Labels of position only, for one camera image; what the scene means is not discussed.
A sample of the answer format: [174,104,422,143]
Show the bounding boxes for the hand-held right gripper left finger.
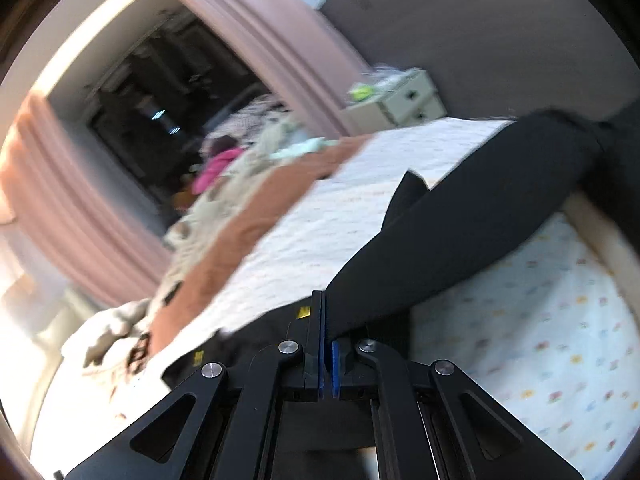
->
[64,290,327,480]

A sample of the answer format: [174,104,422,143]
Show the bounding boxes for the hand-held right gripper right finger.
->
[330,338,587,480]

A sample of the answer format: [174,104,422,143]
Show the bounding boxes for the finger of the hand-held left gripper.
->
[162,304,314,392]

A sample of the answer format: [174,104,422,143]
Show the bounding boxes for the black pants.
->
[325,106,623,356]

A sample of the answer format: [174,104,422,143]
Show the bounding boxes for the brown blanket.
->
[148,135,377,357]

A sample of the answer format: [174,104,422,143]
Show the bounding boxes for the floral printed bed sheet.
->
[30,116,637,477]

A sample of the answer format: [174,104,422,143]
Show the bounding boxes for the beige crumpled cloth pile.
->
[161,120,306,288]

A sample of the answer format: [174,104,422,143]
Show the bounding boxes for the pink garment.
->
[191,146,247,195]

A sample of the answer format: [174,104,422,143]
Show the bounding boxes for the mint green cloth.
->
[269,136,342,162]

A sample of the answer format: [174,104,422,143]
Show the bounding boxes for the dark window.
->
[82,10,273,213]

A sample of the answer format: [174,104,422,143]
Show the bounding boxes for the cream bedside cabinet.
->
[344,67,447,136]

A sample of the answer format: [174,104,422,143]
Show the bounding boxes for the cream bed frame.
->
[562,192,640,313]

